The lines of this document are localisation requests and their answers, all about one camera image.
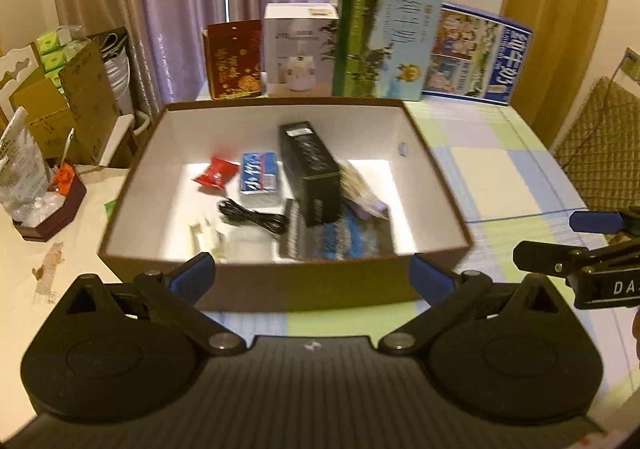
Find red snack packet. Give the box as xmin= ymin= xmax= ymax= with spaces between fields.
xmin=192 ymin=156 xmax=240 ymax=190

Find red gift box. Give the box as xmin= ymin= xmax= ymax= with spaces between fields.
xmin=202 ymin=20 xmax=264 ymax=100

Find yellow curtain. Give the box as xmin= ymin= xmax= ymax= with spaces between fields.
xmin=502 ymin=0 xmax=618 ymax=150

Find dark red tray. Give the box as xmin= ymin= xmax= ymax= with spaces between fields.
xmin=12 ymin=169 xmax=88 ymax=242

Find white carved chair back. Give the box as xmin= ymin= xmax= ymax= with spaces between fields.
xmin=0 ymin=44 xmax=43 ymax=120

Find blue milk carton box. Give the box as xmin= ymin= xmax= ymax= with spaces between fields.
xmin=422 ymin=4 xmax=533 ymax=106

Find quilted brown chair cover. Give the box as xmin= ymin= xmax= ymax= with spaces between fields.
xmin=555 ymin=76 xmax=640 ymax=214

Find plain cardboard boxes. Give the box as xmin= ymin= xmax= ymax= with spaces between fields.
xmin=10 ymin=41 xmax=121 ymax=164

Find cream plastic holder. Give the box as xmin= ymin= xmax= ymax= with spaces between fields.
xmin=187 ymin=216 xmax=226 ymax=260

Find green milk carton box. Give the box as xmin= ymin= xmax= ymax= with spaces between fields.
xmin=332 ymin=0 xmax=446 ymax=102

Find green tissue packs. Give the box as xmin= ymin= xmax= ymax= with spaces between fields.
xmin=37 ymin=26 xmax=86 ymax=84

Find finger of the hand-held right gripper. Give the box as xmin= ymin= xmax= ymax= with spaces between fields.
xmin=570 ymin=210 xmax=640 ymax=233
xmin=512 ymin=240 xmax=588 ymax=276

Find black product box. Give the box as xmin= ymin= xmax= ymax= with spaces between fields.
xmin=278 ymin=123 xmax=343 ymax=227

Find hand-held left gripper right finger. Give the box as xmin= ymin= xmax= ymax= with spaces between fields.
xmin=377 ymin=253 xmax=571 ymax=357

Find striped knitted cloth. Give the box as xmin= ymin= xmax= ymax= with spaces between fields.
xmin=277 ymin=201 xmax=396 ymax=260

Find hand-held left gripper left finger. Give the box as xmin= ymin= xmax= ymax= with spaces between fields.
xmin=60 ymin=251 xmax=247 ymax=357

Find white appliance box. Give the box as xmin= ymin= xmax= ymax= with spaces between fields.
xmin=262 ymin=4 xmax=341 ymax=97

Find brown cardboard box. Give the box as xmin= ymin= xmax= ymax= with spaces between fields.
xmin=97 ymin=99 xmax=473 ymax=312

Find striped paper bag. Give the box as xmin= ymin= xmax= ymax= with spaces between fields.
xmin=87 ymin=27 xmax=133 ymax=114

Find blue tissue packet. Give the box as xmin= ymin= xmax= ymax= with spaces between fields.
xmin=239 ymin=152 xmax=281 ymax=202

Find black cable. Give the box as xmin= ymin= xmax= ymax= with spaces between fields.
xmin=218 ymin=198 xmax=288 ymax=235

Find crinkled clear plastic bag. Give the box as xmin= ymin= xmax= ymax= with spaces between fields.
xmin=0 ymin=109 xmax=53 ymax=220

